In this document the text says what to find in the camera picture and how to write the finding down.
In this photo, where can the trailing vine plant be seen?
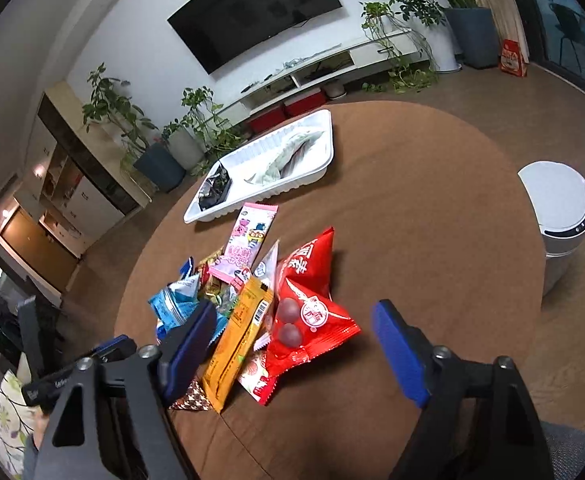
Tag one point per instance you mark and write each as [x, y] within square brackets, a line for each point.
[402, 15]

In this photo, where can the dark blue planter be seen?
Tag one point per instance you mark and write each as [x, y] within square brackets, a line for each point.
[160, 167]

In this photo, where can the orange snack packet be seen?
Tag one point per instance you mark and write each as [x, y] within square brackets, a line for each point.
[237, 340]

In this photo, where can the light blue snack packet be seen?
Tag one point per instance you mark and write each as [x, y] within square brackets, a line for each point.
[177, 300]

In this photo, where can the red snack bag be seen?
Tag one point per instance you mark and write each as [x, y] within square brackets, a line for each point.
[312, 285]

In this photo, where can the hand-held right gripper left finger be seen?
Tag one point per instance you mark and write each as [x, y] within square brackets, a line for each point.
[188, 347]

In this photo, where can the wooden shelf cabinet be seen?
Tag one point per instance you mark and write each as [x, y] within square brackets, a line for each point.
[87, 170]

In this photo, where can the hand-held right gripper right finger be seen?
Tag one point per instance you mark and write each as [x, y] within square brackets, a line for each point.
[402, 355]

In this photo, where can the white plastic tray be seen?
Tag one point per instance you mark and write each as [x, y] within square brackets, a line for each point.
[252, 160]

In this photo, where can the pink cartoon snack packet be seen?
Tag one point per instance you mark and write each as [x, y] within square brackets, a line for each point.
[250, 240]

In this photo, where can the white television stand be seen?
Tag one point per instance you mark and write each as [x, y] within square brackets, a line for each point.
[372, 47]

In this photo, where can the light grey round planter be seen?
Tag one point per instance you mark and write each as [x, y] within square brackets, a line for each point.
[185, 147]

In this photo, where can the leafy tree plant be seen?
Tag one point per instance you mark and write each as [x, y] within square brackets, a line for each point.
[112, 105]

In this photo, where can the wooden board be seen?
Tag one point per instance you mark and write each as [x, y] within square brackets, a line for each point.
[505, 0]

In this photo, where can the dark red patterned snack packet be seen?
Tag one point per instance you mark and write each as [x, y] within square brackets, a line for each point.
[192, 397]

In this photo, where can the bushy green plant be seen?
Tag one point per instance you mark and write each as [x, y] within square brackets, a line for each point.
[202, 115]

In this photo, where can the silver white snack packet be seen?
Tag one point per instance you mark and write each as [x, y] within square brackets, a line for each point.
[292, 152]

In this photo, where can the yellow candy packet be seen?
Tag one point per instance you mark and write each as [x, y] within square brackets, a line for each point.
[210, 280]

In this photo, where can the black chair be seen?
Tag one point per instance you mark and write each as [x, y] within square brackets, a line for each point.
[35, 330]

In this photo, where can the floral cushion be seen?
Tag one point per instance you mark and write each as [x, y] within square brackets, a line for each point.
[15, 415]

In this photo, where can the black snack packet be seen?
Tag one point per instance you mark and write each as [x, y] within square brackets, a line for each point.
[216, 187]

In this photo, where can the gold and red snack packet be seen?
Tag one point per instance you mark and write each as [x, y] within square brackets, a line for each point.
[253, 367]

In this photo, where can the white tall planter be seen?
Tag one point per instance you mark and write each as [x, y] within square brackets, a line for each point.
[437, 50]

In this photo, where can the red paper bag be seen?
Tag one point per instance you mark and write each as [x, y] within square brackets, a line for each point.
[512, 59]

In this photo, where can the red storage box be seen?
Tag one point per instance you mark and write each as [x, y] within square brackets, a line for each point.
[266, 120]
[305, 104]

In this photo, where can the small white round pot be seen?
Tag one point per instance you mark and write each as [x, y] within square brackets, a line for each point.
[336, 91]

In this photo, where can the glass balcony door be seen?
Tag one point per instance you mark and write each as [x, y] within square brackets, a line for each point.
[567, 15]

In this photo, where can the white round trash can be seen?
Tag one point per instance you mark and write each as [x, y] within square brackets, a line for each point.
[557, 205]

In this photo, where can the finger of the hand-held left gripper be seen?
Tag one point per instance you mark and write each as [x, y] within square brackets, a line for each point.
[117, 344]

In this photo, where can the dark grey square planter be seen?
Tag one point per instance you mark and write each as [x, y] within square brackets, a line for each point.
[472, 37]

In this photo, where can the green candy packet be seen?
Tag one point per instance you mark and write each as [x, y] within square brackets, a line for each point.
[227, 302]

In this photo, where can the black wall television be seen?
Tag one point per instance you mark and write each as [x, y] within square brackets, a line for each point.
[252, 15]

